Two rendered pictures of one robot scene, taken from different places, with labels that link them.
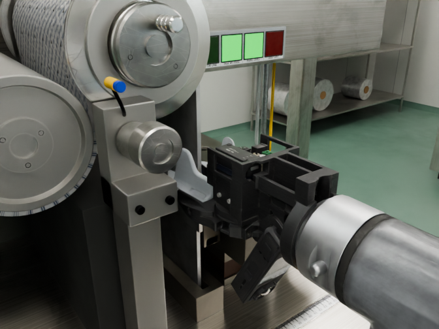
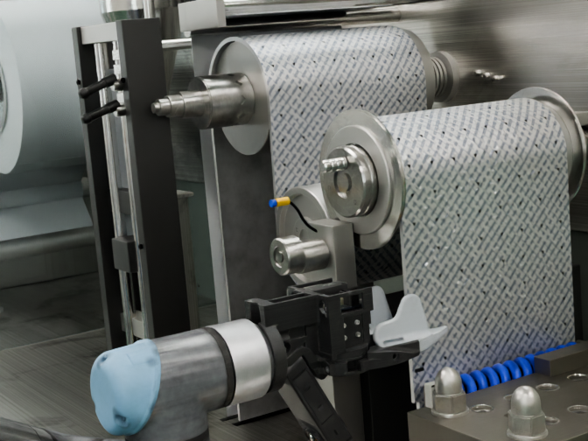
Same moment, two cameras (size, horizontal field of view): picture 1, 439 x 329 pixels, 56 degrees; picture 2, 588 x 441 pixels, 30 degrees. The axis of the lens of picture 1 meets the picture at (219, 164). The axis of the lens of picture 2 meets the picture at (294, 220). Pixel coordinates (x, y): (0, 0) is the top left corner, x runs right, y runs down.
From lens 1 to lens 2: 116 cm
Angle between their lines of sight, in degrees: 91
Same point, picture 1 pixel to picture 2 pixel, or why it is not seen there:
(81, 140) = not seen: hidden behind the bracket
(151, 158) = (276, 261)
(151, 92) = (359, 222)
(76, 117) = not seen: hidden behind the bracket
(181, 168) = (376, 306)
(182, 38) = (358, 178)
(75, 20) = (323, 155)
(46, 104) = (317, 213)
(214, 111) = not seen: outside the picture
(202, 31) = (395, 176)
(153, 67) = (341, 199)
